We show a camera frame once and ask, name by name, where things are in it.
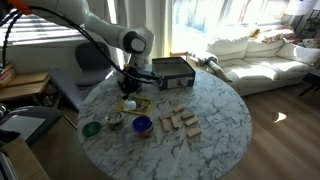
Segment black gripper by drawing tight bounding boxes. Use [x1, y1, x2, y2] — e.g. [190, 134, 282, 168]
[116, 66, 148, 101]

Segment open glass container with foil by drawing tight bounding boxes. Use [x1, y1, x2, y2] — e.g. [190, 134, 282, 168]
[105, 111, 126, 131]

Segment dark blue open box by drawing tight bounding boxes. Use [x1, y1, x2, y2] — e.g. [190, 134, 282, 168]
[151, 56, 197, 91]

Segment yellow children's book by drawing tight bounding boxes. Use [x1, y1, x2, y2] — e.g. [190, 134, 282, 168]
[116, 95, 155, 116]

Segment blue lidded jar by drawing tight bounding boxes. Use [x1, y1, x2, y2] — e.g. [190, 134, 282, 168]
[131, 115, 155, 139]

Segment wooden block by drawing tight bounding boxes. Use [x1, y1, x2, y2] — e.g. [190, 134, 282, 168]
[181, 111, 196, 120]
[186, 127, 203, 139]
[170, 115, 181, 130]
[184, 116, 200, 127]
[172, 104, 186, 114]
[161, 118, 172, 132]
[159, 112, 175, 121]

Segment grey office chair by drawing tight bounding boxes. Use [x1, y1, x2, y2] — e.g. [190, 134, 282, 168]
[49, 41, 116, 113]

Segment green round lid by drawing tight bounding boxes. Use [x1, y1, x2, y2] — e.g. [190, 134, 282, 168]
[81, 121, 103, 138]

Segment wooden chair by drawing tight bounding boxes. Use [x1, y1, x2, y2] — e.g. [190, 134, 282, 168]
[169, 50, 190, 63]

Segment cream curtain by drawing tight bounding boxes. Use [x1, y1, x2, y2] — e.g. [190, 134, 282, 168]
[106, 0, 174, 65]

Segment grey sofa blanket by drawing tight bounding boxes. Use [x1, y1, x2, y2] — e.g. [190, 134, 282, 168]
[188, 49, 235, 83]

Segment grey padded seat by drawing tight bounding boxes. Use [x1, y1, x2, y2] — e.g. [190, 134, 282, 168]
[0, 105, 65, 147]

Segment wooden desk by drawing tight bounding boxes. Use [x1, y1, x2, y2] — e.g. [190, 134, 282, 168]
[0, 71, 51, 103]

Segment window blinds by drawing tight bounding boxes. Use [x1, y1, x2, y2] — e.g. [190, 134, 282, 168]
[0, 13, 88, 47]

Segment stack of books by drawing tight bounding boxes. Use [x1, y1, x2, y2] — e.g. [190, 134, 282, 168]
[0, 63, 16, 86]

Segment white sofa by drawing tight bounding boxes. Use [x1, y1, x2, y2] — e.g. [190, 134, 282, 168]
[188, 28, 320, 97]

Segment colourful patterned pillow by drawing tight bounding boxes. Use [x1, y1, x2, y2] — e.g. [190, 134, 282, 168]
[261, 31, 288, 45]

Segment dark coffee table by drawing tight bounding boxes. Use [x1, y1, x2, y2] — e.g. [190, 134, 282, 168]
[297, 68, 320, 98]

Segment white floor lamp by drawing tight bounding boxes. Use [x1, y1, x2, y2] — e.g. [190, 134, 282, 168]
[284, 0, 310, 33]

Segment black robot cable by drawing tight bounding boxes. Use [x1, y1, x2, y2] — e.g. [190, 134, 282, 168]
[0, 5, 165, 87]

